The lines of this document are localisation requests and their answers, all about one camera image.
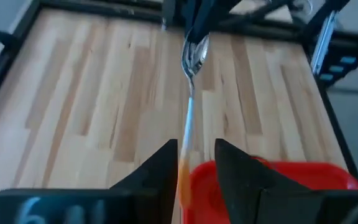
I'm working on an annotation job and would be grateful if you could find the silver metal bar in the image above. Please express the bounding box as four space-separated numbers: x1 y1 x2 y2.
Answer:
310 11 337 76

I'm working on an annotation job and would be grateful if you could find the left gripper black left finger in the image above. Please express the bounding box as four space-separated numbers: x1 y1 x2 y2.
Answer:
0 139 179 224

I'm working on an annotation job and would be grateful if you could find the black bracket with blue tabs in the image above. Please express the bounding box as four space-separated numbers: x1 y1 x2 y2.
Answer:
317 26 358 88

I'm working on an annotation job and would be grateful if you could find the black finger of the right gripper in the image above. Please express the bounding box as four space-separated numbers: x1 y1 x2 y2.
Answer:
183 0 199 44
196 0 239 44

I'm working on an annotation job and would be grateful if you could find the red plastic tray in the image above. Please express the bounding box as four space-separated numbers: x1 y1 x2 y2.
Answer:
181 156 358 224

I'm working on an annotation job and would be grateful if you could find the orange-handled metal spoon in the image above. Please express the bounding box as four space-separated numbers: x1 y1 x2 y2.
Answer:
178 30 210 210

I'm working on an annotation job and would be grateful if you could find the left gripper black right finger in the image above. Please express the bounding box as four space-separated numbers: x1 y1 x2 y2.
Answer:
214 138 358 224

